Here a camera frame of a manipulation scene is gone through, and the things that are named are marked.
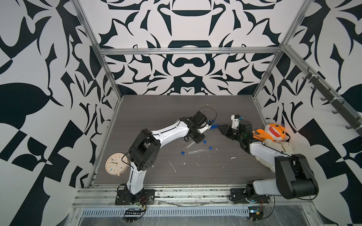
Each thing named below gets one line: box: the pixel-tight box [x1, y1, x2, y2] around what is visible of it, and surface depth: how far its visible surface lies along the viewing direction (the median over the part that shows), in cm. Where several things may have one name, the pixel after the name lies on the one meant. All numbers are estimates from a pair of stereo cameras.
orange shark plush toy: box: [252, 123, 287, 143], surface depth 92 cm
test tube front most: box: [188, 146, 213, 155], surface depth 91 cm
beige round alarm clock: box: [105, 152, 131, 177], surface depth 83 cm
